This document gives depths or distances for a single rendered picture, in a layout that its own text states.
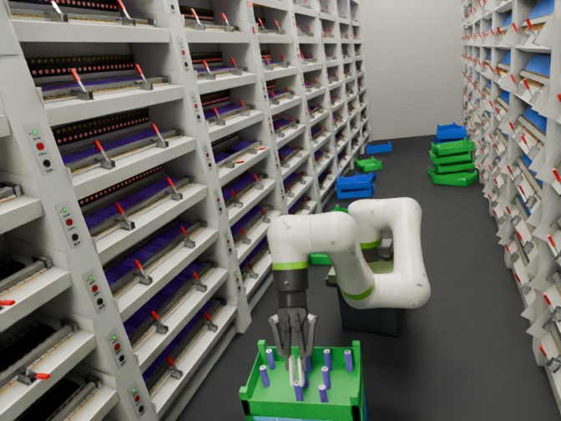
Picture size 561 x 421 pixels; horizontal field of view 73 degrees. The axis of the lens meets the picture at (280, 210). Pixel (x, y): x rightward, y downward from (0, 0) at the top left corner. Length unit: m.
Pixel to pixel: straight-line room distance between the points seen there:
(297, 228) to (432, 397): 0.87
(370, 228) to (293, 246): 0.71
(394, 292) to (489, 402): 0.51
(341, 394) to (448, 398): 0.54
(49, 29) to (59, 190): 0.41
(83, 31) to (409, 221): 1.23
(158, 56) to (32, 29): 0.56
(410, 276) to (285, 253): 0.50
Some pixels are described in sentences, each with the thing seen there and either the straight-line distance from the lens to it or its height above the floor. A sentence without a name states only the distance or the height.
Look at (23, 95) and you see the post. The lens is 1.11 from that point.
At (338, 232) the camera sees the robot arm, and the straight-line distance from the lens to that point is 0.93.
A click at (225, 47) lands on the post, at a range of 2.27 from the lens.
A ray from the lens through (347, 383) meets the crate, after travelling 1.16.
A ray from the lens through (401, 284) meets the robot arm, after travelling 1.31.
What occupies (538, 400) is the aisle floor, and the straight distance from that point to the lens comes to 1.64.
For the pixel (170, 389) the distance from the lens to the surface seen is 1.56.
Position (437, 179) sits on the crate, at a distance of 3.62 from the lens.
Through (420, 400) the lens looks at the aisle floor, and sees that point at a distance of 1.56.
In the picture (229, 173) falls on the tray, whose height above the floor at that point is 0.75.
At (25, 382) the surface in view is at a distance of 1.16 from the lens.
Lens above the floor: 1.14
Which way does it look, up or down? 20 degrees down
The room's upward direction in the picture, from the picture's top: 10 degrees counter-clockwise
